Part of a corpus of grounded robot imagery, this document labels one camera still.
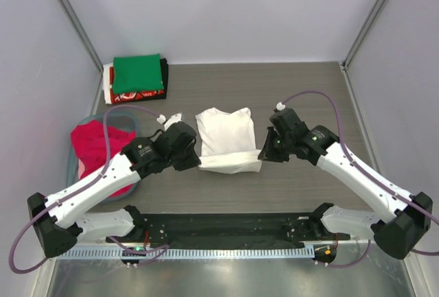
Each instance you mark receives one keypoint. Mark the right aluminium corner post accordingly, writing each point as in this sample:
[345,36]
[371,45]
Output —
[370,20]

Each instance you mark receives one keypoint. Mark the slotted grey cable duct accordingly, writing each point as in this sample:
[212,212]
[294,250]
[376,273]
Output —
[117,253]

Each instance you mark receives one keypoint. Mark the left aluminium corner post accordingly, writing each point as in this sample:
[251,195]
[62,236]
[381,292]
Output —
[77,26]

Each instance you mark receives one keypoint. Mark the white printed t-shirt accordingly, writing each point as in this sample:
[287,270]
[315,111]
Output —
[228,141]

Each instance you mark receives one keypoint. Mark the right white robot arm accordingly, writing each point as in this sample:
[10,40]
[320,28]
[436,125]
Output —
[398,219]

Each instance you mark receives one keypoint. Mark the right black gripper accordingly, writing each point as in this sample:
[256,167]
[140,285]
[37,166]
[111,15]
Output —
[269,153]

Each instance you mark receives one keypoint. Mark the aluminium corner post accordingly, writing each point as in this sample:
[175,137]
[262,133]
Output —
[370,20]
[77,26]

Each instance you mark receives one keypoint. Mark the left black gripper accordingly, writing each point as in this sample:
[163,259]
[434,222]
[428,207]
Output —
[192,160]

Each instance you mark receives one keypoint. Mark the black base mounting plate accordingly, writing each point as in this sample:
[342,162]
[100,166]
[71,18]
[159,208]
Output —
[228,231]

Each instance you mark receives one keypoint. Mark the folded red printed t-shirt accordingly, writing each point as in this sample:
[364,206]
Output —
[128,97]

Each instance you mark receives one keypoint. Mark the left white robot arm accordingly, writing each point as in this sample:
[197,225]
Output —
[62,218]

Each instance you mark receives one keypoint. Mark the grey laundry basket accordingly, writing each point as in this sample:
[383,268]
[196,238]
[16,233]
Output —
[133,122]

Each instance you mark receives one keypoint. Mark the folded white t-shirt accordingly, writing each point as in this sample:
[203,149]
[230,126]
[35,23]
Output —
[106,83]

